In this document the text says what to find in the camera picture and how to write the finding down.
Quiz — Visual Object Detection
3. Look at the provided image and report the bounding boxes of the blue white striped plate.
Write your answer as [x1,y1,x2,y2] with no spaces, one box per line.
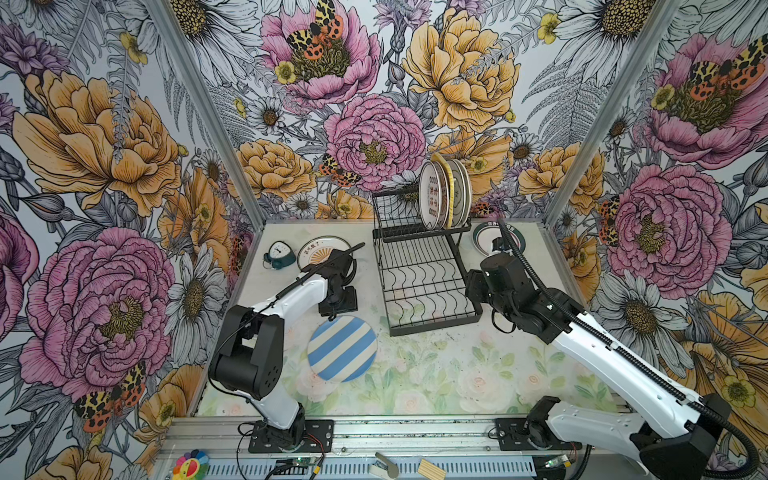
[306,315,378,383]

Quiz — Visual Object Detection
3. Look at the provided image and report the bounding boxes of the small teal cup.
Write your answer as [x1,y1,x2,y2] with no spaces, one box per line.
[263,240,297,270]

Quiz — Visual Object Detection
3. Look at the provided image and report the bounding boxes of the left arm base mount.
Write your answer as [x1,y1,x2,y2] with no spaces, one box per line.
[248,419,335,454]

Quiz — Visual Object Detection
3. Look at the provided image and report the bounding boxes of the yellow woven square plate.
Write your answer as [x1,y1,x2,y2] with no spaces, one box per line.
[431,152,455,229]

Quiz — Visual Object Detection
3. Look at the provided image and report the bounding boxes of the black wire dish rack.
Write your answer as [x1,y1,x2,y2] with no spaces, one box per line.
[372,186,482,337]

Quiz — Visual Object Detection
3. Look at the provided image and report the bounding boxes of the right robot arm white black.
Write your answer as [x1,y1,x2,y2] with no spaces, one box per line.
[466,252,756,479]

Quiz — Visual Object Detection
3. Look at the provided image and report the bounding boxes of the white floral plate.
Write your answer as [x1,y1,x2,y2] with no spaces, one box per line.
[460,163,473,224]

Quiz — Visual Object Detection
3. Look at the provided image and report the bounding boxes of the grey clip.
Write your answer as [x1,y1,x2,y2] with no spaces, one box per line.
[368,452,400,480]

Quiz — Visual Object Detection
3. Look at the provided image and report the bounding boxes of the colourful round sticker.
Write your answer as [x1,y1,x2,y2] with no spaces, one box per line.
[171,449,210,480]

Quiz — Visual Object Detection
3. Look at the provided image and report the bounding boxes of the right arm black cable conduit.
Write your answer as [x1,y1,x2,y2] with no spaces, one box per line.
[497,218,760,480]

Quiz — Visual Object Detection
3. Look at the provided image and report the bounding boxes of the small green rimmed plate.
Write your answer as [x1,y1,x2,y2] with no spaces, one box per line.
[472,221,526,257]

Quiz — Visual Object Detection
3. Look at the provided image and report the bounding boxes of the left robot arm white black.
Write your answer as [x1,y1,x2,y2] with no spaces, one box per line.
[208,242,365,431]

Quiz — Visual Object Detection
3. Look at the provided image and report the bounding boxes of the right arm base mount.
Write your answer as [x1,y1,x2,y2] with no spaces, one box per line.
[487,417,582,453]

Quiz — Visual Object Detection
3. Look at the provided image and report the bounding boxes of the orange sunburst plate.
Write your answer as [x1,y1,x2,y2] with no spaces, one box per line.
[436,162,450,229]
[297,235,351,270]

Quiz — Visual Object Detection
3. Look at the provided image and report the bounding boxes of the aluminium front rail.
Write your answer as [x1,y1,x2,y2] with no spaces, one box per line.
[158,408,644,460]

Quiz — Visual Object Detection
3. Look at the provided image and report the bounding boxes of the white plate red characters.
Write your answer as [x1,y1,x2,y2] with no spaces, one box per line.
[418,161,443,230]

